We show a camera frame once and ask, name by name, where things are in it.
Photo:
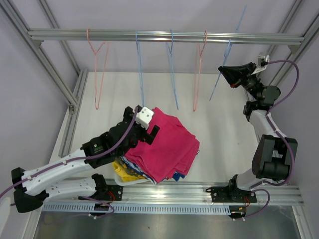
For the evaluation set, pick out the aluminium frame posts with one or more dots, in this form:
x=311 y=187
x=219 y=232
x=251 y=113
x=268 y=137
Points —
x=73 y=98
x=284 y=16

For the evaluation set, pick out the blue white patterned trousers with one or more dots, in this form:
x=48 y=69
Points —
x=137 y=169

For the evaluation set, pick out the yellow trousers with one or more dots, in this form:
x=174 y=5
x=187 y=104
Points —
x=126 y=174

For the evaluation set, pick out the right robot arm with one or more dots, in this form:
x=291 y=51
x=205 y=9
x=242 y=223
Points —
x=274 y=160

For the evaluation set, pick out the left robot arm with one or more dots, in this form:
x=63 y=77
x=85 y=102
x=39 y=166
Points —
x=34 y=187

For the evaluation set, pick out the pink wire hanger blue trousers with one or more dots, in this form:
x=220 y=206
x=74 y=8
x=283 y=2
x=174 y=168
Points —
x=198 y=61

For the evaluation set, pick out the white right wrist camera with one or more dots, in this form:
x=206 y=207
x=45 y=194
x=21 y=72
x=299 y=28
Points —
x=262 y=62

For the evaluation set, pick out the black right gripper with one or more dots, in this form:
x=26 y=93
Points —
x=234 y=74

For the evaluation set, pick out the aluminium hanging rail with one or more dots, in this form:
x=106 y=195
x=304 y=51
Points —
x=165 y=36

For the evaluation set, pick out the light blue hanger magenta trousers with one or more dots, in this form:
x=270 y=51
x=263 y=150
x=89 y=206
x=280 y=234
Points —
x=227 y=51

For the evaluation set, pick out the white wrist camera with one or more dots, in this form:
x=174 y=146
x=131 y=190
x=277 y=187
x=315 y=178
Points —
x=144 y=117
x=262 y=62

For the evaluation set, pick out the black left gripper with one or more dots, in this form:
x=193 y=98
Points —
x=146 y=137

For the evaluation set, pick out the right aluminium frame posts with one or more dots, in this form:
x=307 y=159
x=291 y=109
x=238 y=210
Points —
x=284 y=16

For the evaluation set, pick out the white slotted cable duct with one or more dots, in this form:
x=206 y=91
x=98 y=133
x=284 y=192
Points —
x=128 y=208

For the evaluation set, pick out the light blue hanger orange trousers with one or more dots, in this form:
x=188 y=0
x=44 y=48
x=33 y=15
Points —
x=169 y=50

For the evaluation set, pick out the left aluminium frame posts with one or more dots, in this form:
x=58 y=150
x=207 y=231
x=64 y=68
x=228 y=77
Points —
x=73 y=98

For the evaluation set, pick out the light blue hanger camo trousers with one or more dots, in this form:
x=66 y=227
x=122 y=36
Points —
x=140 y=68

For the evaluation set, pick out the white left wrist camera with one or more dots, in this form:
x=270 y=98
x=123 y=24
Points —
x=144 y=117

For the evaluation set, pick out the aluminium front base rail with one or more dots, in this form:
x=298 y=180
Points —
x=193 y=193

